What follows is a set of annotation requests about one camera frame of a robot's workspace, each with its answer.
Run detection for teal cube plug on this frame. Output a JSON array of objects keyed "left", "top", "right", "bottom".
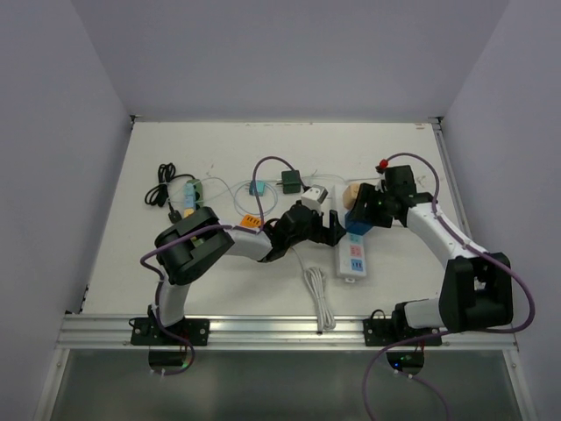
[{"left": 248, "top": 181, "right": 266, "bottom": 196}]

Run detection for blue cube plug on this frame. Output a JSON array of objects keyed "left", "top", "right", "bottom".
[{"left": 344, "top": 211, "right": 373, "bottom": 236}]

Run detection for white bundled power cord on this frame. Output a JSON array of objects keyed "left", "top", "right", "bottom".
[{"left": 289, "top": 247, "right": 337, "bottom": 331}]

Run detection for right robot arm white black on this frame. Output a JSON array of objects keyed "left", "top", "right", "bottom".
[{"left": 342, "top": 166, "right": 514, "bottom": 345}]

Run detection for dark green dragon charger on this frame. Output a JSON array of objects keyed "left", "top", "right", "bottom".
[{"left": 279, "top": 170, "right": 302, "bottom": 195}]

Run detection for orange power strip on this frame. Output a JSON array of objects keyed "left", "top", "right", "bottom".
[{"left": 239, "top": 214, "right": 262, "bottom": 230}]

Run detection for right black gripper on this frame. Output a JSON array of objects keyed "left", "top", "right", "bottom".
[{"left": 349, "top": 182, "right": 395, "bottom": 228}]

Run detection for green power strip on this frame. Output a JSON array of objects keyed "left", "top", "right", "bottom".
[{"left": 185, "top": 179, "right": 204, "bottom": 211}]

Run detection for wooden beige cube plug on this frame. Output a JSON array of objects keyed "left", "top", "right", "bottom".
[{"left": 342, "top": 183, "right": 360, "bottom": 210}]

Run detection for light cyan plug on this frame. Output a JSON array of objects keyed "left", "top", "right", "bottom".
[{"left": 184, "top": 182, "right": 196, "bottom": 196}]

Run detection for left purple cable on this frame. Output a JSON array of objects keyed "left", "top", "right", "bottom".
[{"left": 139, "top": 156, "right": 297, "bottom": 376}]

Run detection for black bundled power cord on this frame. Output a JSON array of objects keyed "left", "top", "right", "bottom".
[{"left": 144, "top": 162, "right": 194, "bottom": 207}]

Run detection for white power strip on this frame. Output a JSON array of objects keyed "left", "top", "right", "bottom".
[{"left": 332, "top": 183, "right": 370, "bottom": 284}]

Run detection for mint green thin cable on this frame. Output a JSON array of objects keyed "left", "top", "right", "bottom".
[{"left": 199, "top": 168, "right": 352, "bottom": 207}]

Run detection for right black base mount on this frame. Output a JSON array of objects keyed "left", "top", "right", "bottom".
[{"left": 362, "top": 303, "right": 442, "bottom": 346}]

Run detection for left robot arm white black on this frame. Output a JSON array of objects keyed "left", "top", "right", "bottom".
[{"left": 140, "top": 200, "right": 346, "bottom": 345}]

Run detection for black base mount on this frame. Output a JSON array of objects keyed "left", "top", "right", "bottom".
[
  {"left": 362, "top": 303, "right": 442, "bottom": 346},
  {"left": 128, "top": 316, "right": 210, "bottom": 346}
]

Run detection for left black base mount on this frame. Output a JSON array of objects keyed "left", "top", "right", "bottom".
[{"left": 128, "top": 316, "right": 210, "bottom": 346}]

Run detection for aluminium front rail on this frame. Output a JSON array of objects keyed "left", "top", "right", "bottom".
[{"left": 56, "top": 313, "right": 521, "bottom": 351}]

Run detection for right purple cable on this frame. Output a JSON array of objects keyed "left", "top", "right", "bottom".
[{"left": 361, "top": 152, "right": 538, "bottom": 421}]

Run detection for white thin usb cable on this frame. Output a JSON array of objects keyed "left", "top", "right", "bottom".
[{"left": 231, "top": 180, "right": 280, "bottom": 216}]

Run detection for purple cable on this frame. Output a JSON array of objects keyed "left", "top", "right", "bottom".
[
  {"left": 361, "top": 152, "right": 538, "bottom": 421},
  {"left": 139, "top": 156, "right": 297, "bottom": 376}
]

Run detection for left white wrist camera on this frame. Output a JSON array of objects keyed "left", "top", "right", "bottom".
[{"left": 301, "top": 185, "right": 328, "bottom": 214}]

